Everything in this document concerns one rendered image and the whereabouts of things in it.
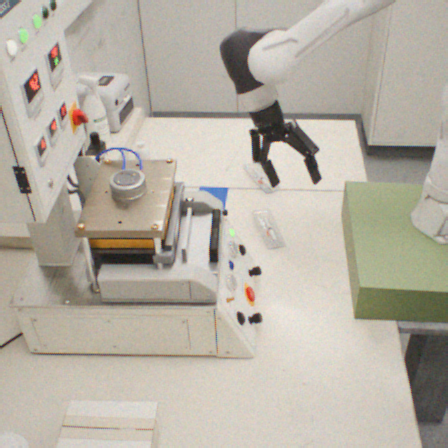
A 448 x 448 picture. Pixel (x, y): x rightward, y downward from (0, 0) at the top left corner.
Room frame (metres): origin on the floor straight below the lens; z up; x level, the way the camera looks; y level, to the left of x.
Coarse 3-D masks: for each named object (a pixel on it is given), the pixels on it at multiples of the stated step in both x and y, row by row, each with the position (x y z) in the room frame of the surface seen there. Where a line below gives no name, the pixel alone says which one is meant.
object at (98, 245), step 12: (168, 216) 0.96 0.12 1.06; (96, 240) 0.89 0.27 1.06; (108, 240) 0.89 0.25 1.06; (120, 240) 0.88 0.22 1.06; (132, 240) 0.88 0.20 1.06; (144, 240) 0.88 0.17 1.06; (96, 252) 0.89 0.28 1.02; (108, 252) 0.89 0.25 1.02; (120, 252) 0.88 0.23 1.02; (132, 252) 0.88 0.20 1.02; (144, 252) 0.88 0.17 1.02
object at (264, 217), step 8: (264, 208) 1.35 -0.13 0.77; (256, 216) 1.32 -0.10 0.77; (264, 216) 1.31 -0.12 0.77; (272, 216) 1.31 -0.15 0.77; (264, 224) 1.27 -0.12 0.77; (272, 224) 1.27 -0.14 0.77; (264, 232) 1.24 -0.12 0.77; (272, 232) 1.24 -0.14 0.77; (280, 232) 1.23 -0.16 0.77; (272, 240) 1.20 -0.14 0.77; (280, 240) 1.20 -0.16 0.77
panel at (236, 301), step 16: (224, 224) 1.09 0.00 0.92; (224, 240) 1.03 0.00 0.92; (224, 256) 0.98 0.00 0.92; (240, 256) 1.06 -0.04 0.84; (224, 272) 0.93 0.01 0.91; (240, 272) 1.00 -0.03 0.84; (224, 288) 0.88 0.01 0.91; (240, 288) 0.95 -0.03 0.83; (224, 304) 0.83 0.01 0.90; (240, 304) 0.90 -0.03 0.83
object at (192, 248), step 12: (192, 216) 1.07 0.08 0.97; (204, 216) 1.07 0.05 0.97; (180, 228) 1.02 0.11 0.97; (192, 228) 1.02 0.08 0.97; (204, 228) 1.02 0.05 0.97; (180, 240) 0.98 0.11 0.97; (192, 240) 0.98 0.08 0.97; (204, 240) 0.98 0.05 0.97; (180, 252) 0.94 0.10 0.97; (192, 252) 0.93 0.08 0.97; (204, 252) 0.93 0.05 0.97; (168, 264) 0.90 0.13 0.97; (180, 264) 0.90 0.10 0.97; (192, 264) 0.90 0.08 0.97; (204, 264) 0.89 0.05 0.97; (216, 264) 0.89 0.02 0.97
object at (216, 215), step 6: (216, 210) 1.04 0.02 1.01; (216, 216) 1.01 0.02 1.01; (216, 222) 0.99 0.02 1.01; (216, 228) 0.97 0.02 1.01; (210, 234) 0.95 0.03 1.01; (216, 234) 0.95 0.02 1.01; (210, 240) 0.93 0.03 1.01; (216, 240) 0.93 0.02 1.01; (210, 246) 0.91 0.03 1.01; (216, 246) 0.91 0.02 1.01; (210, 252) 0.90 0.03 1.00; (216, 252) 0.90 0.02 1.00; (210, 258) 0.90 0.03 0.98; (216, 258) 0.90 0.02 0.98
